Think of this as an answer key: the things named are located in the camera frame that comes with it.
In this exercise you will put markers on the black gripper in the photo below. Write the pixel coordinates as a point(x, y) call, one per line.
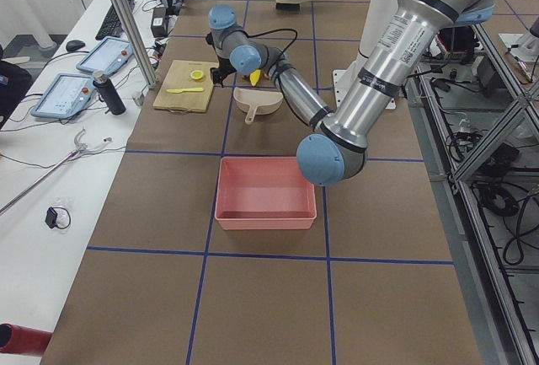
point(221, 66)

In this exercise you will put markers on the yellow toy corn cob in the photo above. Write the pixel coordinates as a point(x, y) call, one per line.
point(256, 77)

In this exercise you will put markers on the beige plastic dustpan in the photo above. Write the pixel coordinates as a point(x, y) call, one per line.
point(257, 102)

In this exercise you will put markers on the black bristle hand brush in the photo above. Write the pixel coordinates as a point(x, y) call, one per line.
point(290, 5)

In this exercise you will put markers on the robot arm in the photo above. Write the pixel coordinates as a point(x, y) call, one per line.
point(337, 148)

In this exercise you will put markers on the pink plastic bin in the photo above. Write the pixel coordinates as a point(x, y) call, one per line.
point(264, 193)

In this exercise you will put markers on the yellow lemon slices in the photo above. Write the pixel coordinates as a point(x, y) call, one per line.
point(197, 75)

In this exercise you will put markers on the yellow plastic knife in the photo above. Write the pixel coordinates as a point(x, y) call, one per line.
point(185, 90)

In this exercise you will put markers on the wooden cutting board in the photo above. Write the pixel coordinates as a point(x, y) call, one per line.
point(186, 87)

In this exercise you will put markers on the black power adapter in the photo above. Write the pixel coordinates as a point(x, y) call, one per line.
point(162, 23)

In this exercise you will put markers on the blue teach pendant far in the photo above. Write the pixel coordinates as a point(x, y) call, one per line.
point(108, 56)

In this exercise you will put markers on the blue teach pendant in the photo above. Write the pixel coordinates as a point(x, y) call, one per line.
point(108, 56)
point(65, 97)

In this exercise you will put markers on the black keyboard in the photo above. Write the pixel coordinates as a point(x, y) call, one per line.
point(111, 25)

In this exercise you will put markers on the black water bottle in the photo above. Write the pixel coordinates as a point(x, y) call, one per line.
point(108, 93)

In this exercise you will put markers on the black computer mouse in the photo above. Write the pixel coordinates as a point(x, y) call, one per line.
point(74, 45)

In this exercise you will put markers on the blue teach pendant near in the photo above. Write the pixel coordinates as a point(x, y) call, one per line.
point(65, 97)

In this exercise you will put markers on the metal reacher grabber tool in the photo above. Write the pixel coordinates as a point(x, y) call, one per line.
point(81, 149)

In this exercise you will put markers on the small black clip device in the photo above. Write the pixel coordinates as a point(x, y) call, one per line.
point(58, 217)

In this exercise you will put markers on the red cylinder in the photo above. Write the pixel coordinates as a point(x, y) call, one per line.
point(17, 339)

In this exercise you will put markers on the aluminium frame post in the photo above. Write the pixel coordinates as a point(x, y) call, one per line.
point(134, 37)

